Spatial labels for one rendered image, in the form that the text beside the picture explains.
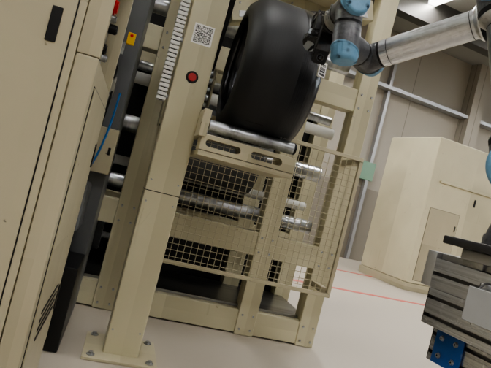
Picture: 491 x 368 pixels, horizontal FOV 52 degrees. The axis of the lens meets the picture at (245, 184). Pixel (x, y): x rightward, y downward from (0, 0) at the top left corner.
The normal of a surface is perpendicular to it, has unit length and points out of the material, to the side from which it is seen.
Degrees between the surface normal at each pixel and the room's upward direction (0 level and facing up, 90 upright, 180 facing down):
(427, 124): 90
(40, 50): 90
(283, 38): 74
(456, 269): 90
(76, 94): 90
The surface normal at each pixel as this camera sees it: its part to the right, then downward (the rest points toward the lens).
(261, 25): -0.41, -0.42
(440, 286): -0.90, -0.24
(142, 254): 0.22, 0.04
